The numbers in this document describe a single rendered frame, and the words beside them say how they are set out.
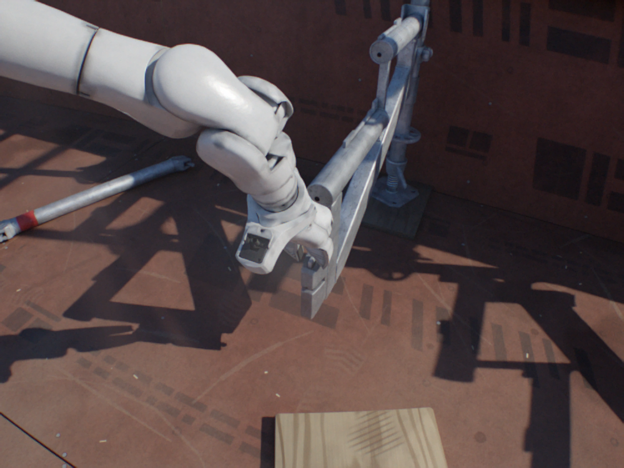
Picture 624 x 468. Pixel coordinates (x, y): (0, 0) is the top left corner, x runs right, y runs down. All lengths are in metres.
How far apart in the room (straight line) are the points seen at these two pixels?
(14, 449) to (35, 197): 0.93
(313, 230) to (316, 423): 0.40
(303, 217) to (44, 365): 0.73
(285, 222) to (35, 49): 0.32
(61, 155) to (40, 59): 1.52
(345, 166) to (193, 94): 0.41
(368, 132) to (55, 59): 0.61
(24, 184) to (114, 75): 1.41
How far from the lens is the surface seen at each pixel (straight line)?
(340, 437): 0.82
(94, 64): 0.38
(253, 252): 0.50
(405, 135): 1.30
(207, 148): 0.39
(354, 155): 0.76
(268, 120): 0.40
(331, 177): 0.69
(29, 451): 0.96
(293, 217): 0.51
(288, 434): 0.82
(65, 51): 0.39
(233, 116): 0.38
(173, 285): 1.11
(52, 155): 1.92
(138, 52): 0.39
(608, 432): 1.05
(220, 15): 1.61
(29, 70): 0.40
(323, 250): 0.63
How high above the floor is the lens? 0.76
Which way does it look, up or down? 38 degrees down
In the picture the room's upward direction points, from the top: 3 degrees clockwise
